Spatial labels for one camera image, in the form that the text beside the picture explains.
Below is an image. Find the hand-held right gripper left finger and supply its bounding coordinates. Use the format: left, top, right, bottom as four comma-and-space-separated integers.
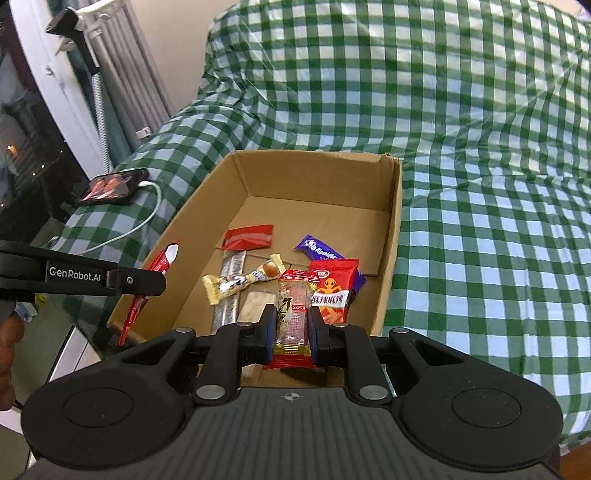
117, 305, 278, 407

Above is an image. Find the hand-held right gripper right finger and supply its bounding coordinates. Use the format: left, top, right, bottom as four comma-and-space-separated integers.
308, 305, 455, 407

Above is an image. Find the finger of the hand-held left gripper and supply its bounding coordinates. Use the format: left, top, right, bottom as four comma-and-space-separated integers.
105, 267, 168, 297

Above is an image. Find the long red stick packet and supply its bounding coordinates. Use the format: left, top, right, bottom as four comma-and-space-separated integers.
118, 240, 182, 347

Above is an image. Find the clear red-edged snack packet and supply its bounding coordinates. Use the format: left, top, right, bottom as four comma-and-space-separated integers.
265, 270, 324, 370

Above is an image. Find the red snack packet orange print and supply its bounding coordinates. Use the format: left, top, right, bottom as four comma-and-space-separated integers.
307, 258, 361, 328

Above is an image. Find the silver brown snack bar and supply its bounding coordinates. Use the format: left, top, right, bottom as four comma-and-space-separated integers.
211, 249, 246, 334

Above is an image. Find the yellow snack packet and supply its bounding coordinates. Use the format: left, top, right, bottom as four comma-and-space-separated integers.
203, 254, 286, 306

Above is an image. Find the purple snack bar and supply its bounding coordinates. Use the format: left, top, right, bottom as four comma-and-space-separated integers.
294, 234, 366, 294

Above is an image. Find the plain red square packet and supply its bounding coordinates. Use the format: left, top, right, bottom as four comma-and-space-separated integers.
222, 224, 274, 251

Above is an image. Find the cardboard box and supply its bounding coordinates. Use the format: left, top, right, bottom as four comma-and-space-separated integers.
106, 150, 403, 388

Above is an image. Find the person's left hand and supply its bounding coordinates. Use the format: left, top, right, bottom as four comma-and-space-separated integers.
0, 314, 25, 411

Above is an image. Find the dark glass table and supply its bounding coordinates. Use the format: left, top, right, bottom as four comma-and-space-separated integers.
14, 295, 139, 384

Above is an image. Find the black smartphone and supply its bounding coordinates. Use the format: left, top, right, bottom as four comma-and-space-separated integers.
76, 168, 150, 206

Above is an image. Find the dark window pane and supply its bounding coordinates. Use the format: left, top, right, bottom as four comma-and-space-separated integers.
0, 0, 88, 232

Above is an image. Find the striped pole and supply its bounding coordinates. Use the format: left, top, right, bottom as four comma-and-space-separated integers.
91, 74, 112, 172

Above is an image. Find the grey pleated curtain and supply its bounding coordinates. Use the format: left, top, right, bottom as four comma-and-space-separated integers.
99, 0, 174, 153

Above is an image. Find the green checked cloth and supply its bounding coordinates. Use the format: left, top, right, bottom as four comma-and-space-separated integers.
60, 0, 591, 453

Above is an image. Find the white charging cable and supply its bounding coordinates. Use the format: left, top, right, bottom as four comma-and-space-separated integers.
46, 180, 162, 256

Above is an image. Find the white window frame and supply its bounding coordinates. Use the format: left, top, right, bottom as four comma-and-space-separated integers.
9, 0, 107, 176

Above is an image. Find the black clamp mount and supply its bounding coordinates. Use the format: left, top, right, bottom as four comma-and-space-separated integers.
45, 7, 101, 77

